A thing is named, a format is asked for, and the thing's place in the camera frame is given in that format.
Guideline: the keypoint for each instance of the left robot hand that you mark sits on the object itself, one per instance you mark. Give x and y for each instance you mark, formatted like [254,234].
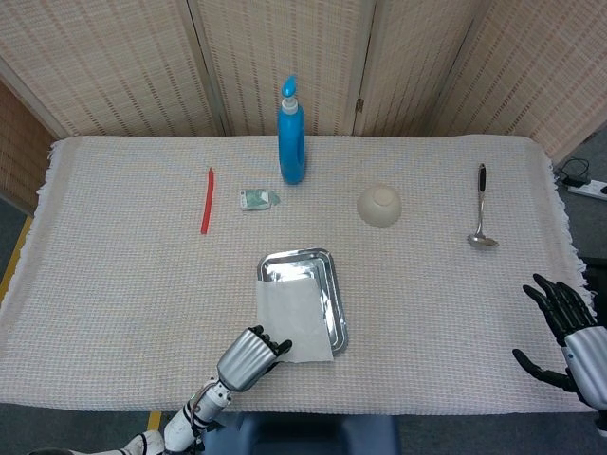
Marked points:
[246,358]

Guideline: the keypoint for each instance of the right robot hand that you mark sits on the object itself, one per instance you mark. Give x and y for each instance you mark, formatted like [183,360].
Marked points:
[569,341]

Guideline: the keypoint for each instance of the white paper towel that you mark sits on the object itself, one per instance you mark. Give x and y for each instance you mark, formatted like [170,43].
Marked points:
[289,322]

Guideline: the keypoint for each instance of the silver metal tray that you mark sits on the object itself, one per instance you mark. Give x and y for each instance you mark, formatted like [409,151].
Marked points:
[332,303]

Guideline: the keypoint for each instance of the white woven tablecloth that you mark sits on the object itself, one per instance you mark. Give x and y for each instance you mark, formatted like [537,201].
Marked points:
[142,308]

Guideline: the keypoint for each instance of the white power strip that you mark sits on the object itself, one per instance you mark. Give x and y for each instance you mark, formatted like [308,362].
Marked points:
[588,189]

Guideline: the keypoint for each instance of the small green white packet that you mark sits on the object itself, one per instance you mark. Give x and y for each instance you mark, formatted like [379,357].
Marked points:
[256,199]

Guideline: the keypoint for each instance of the red plastic strip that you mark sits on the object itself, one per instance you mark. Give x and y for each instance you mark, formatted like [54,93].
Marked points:
[207,201]

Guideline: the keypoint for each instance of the cream ceramic bowl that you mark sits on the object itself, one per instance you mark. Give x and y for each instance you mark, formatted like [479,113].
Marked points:
[379,206]

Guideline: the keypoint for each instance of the blue pump bottle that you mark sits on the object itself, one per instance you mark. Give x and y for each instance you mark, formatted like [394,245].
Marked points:
[291,147]

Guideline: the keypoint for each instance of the woven folding screen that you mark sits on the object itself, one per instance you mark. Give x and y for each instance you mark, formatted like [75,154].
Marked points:
[118,66]

